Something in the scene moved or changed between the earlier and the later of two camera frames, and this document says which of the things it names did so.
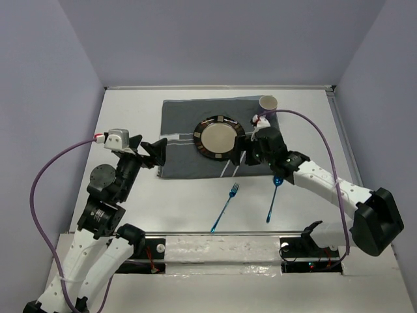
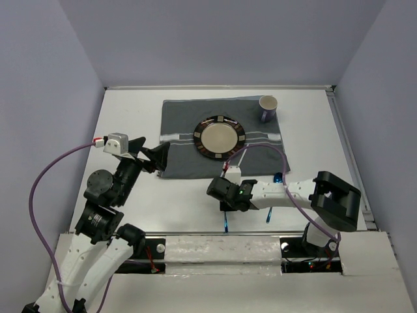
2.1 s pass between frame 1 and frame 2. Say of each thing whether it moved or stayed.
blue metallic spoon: stayed
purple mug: stayed
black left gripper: stayed
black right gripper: moved
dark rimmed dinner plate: stayed
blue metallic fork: moved
